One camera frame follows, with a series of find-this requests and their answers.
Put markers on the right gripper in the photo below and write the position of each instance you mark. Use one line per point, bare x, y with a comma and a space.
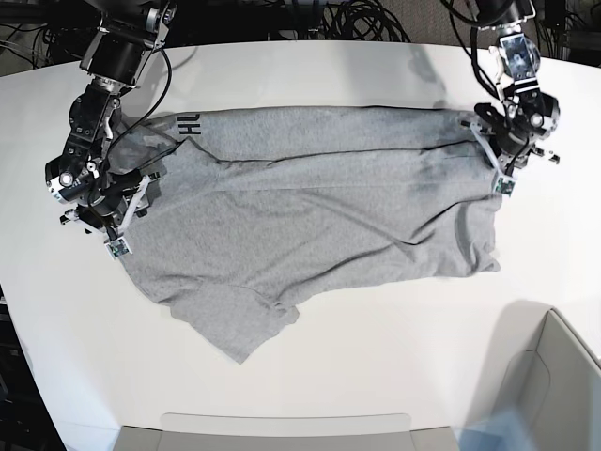
106, 206

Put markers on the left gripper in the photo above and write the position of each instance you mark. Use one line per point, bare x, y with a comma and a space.
514, 136

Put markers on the grey T-shirt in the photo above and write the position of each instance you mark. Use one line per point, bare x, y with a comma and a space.
256, 211

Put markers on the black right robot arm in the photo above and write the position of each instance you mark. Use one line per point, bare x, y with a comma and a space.
129, 33

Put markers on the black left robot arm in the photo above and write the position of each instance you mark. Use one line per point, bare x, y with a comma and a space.
517, 57

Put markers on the grey bin at right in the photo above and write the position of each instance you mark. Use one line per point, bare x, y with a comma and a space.
550, 395

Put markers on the grey bin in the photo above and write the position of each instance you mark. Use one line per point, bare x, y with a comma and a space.
550, 395
180, 431

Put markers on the blue translucent plastic sheet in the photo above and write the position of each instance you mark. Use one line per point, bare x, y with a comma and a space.
493, 427

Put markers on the grey bin at bottom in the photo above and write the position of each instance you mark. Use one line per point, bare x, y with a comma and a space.
180, 431

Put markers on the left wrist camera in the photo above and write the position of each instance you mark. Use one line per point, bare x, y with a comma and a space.
504, 185

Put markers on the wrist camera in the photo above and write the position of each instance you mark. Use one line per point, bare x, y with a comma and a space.
118, 248
504, 185

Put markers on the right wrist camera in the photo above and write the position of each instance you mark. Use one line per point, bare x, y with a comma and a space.
118, 248

